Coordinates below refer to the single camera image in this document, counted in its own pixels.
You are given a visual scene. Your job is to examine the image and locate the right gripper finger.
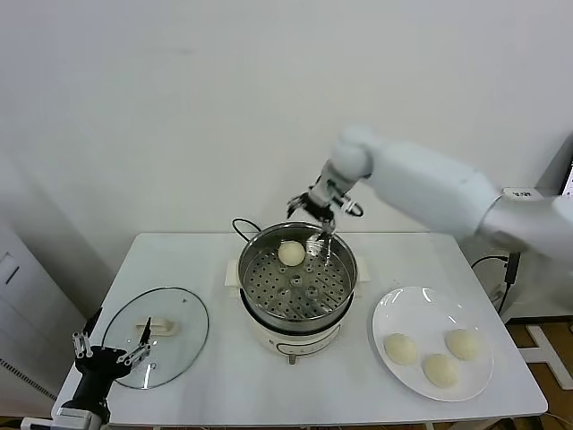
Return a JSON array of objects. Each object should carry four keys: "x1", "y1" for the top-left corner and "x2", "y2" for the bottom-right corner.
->
[
  {"x1": 286, "y1": 193, "x2": 309, "y2": 216},
  {"x1": 318, "y1": 217, "x2": 337, "y2": 243}
]

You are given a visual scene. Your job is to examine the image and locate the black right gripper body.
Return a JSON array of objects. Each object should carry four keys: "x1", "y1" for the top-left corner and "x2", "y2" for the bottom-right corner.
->
[{"x1": 303, "y1": 193, "x2": 337, "y2": 220}]

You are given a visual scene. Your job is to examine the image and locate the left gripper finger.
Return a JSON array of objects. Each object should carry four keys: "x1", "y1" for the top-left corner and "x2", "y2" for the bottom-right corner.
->
[
  {"x1": 116, "y1": 316, "x2": 153, "y2": 366},
  {"x1": 73, "y1": 306, "x2": 103, "y2": 359}
]

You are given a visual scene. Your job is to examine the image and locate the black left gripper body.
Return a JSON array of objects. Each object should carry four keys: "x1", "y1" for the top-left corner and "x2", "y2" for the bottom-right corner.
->
[{"x1": 73, "y1": 347, "x2": 131, "y2": 403}]

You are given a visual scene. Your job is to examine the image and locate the white steamed baozi bun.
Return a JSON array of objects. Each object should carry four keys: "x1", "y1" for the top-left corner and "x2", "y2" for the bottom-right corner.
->
[
  {"x1": 383, "y1": 332, "x2": 418, "y2": 366},
  {"x1": 422, "y1": 353, "x2": 461, "y2": 389},
  {"x1": 445, "y1": 329, "x2": 481, "y2": 362},
  {"x1": 278, "y1": 240, "x2": 307, "y2": 269}
]

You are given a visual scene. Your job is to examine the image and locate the round glass pot lid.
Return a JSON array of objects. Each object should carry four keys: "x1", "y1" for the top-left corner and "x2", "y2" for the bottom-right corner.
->
[{"x1": 101, "y1": 288, "x2": 210, "y2": 390}]

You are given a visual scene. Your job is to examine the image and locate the perforated stainless steamer basket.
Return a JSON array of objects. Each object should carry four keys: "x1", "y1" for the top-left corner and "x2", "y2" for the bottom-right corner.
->
[{"x1": 236, "y1": 221, "x2": 358, "y2": 327}]

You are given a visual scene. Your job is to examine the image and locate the white electric cooker pot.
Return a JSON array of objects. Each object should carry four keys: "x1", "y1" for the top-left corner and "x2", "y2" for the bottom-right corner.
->
[{"x1": 222, "y1": 257, "x2": 372, "y2": 366}]

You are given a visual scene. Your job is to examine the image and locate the large white round plate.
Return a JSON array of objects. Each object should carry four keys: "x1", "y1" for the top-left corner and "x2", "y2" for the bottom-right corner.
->
[{"x1": 371, "y1": 286, "x2": 494, "y2": 402}]

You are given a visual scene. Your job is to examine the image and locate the white side desk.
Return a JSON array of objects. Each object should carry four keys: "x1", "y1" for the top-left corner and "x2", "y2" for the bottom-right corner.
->
[{"x1": 500, "y1": 186, "x2": 573, "y2": 391}]

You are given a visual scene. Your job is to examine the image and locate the open black laptop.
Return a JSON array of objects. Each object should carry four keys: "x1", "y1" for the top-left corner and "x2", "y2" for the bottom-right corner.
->
[{"x1": 561, "y1": 156, "x2": 573, "y2": 198}]

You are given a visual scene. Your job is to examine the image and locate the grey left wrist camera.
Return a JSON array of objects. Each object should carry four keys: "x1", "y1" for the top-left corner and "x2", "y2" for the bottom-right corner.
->
[{"x1": 56, "y1": 400, "x2": 111, "y2": 430}]

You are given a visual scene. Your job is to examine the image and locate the black cooker power cable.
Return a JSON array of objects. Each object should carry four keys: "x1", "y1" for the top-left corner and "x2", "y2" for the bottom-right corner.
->
[{"x1": 231, "y1": 218, "x2": 261, "y2": 243}]

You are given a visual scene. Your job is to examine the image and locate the black cable with adapter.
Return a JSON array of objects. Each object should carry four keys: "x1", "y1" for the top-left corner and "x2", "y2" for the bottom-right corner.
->
[{"x1": 469, "y1": 253, "x2": 523, "y2": 314}]

